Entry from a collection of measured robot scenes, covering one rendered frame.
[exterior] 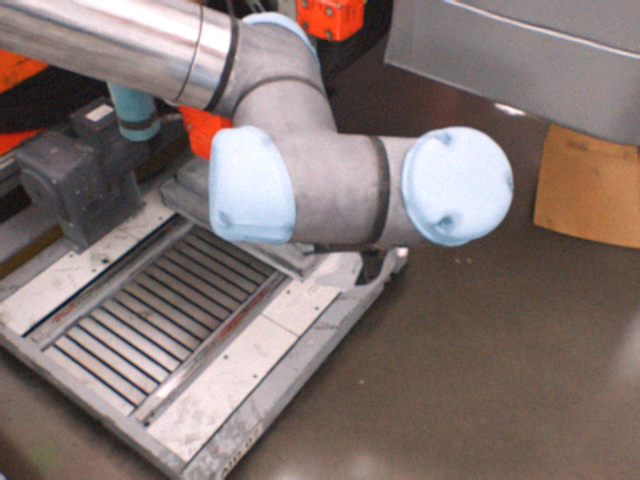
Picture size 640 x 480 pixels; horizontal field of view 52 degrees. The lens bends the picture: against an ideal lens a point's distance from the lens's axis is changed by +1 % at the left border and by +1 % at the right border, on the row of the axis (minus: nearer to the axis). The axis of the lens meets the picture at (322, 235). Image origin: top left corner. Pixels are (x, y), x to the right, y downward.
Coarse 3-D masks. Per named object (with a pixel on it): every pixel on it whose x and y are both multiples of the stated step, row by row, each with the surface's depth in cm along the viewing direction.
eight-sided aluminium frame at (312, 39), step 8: (280, 0) 112; (288, 0) 111; (296, 0) 110; (280, 8) 113; (288, 8) 112; (296, 8) 111; (288, 16) 113; (296, 16) 112; (304, 32) 121; (312, 40) 120
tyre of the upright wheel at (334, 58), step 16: (368, 0) 119; (384, 0) 124; (368, 16) 122; (384, 16) 129; (368, 32) 127; (384, 32) 137; (320, 48) 125; (336, 48) 122; (352, 48) 125; (368, 48) 138; (320, 64) 127; (336, 64) 126
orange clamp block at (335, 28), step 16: (304, 0) 109; (320, 0) 107; (336, 0) 107; (352, 0) 108; (304, 16) 111; (320, 16) 109; (336, 16) 107; (352, 16) 110; (320, 32) 111; (336, 32) 109; (352, 32) 112
